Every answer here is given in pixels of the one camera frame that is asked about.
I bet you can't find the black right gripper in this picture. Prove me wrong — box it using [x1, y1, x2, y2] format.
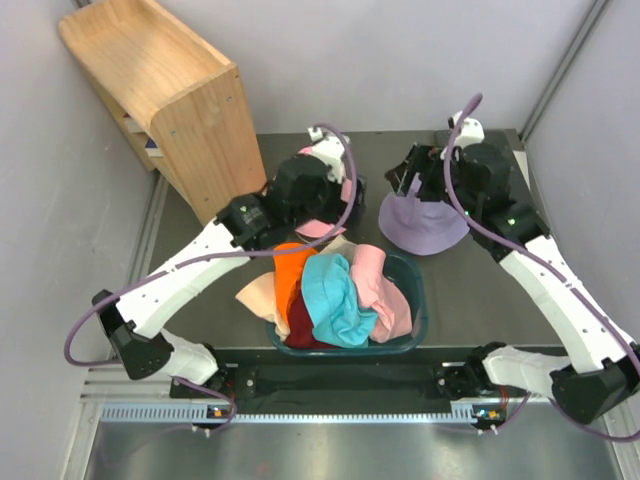
[385, 143, 479, 220]

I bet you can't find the lavender bucket hat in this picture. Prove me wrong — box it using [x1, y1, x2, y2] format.
[378, 194, 469, 256]

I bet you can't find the turquoise bucket hat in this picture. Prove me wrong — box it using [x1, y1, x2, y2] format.
[301, 254, 378, 349]

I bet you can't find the light pink bucket hat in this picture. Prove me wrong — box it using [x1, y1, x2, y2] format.
[350, 244, 412, 343]

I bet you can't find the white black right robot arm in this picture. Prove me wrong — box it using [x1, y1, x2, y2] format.
[385, 142, 639, 425]

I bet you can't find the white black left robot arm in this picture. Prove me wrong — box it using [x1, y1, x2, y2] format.
[92, 154, 366, 397]

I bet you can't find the beige bucket hat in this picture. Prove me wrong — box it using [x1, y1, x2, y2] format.
[320, 235, 357, 262]

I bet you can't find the orange bucket hat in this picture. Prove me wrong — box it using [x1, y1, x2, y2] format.
[273, 248, 318, 324]

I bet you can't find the teal plastic basin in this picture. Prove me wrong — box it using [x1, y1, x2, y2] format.
[266, 252, 429, 358]

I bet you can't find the peach bucket hat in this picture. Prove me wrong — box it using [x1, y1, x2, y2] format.
[235, 272, 290, 341]

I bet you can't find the dark red bucket hat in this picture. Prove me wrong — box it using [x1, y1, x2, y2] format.
[284, 293, 335, 350]

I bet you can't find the wooden shelf unit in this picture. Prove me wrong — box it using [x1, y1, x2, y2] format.
[58, 1, 266, 223]

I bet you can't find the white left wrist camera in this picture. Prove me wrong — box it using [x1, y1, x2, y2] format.
[301, 127, 346, 184]

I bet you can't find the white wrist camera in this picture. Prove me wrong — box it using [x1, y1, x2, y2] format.
[454, 118, 485, 149]
[301, 127, 346, 184]

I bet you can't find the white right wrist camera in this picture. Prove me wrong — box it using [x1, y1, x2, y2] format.
[454, 118, 485, 149]

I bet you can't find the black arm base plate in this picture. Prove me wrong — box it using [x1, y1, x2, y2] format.
[169, 363, 501, 401]

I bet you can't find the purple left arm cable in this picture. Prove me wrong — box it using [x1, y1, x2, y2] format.
[64, 122, 359, 434]

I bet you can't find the aluminium frame rail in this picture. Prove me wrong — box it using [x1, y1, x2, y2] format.
[59, 362, 640, 480]

